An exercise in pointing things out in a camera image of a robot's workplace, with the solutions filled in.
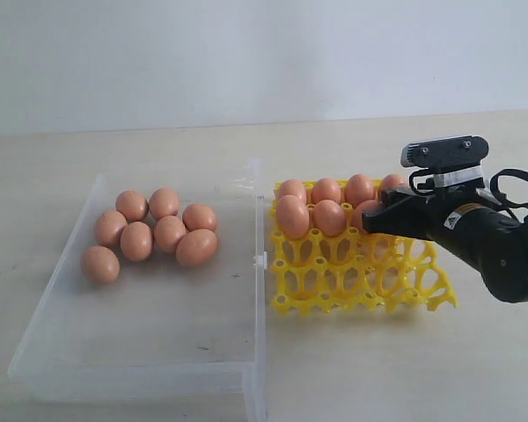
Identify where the clear plastic tray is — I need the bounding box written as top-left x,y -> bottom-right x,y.
8,160 -> 267,421

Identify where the yellow plastic egg tray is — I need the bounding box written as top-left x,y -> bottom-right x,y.
267,178 -> 461,317

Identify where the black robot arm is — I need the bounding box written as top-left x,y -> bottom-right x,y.
363,187 -> 528,303

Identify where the brown egg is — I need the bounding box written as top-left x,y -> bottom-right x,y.
149,187 -> 180,221
182,203 -> 217,231
275,178 -> 307,203
154,215 -> 187,253
350,200 -> 382,232
311,178 -> 341,204
81,245 -> 121,284
312,200 -> 346,237
120,222 -> 153,262
344,173 -> 375,207
378,173 -> 408,199
115,190 -> 149,222
175,229 -> 218,267
93,209 -> 128,248
275,195 -> 310,239

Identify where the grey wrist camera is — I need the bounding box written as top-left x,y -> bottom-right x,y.
400,135 -> 489,189

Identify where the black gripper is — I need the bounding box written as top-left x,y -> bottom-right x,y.
363,184 -> 502,246

